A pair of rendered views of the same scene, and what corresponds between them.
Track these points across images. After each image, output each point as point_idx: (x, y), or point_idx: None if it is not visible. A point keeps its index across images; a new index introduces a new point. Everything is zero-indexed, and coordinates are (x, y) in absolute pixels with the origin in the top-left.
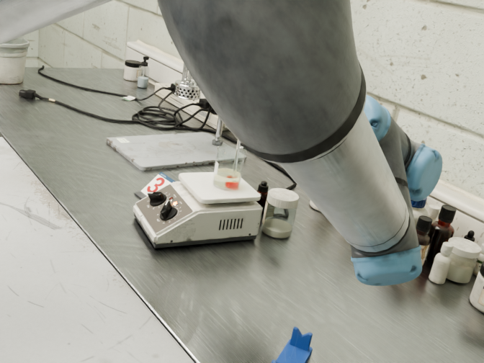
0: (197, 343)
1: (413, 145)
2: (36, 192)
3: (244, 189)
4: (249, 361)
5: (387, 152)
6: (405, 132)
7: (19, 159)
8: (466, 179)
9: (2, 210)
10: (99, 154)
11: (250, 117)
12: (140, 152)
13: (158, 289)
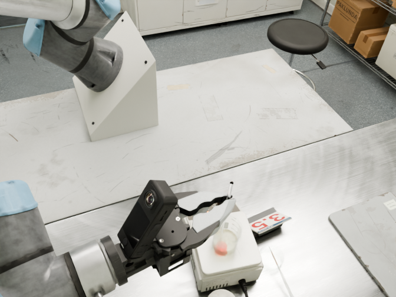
0: (73, 223)
1: (3, 286)
2: (257, 151)
3: (217, 260)
4: None
5: None
6: (8, 270)
7: (312, 141)
8: None
9: (227, 138)
10: (350, 187)
11: None
12: (366, 216)
13: (131, 209)
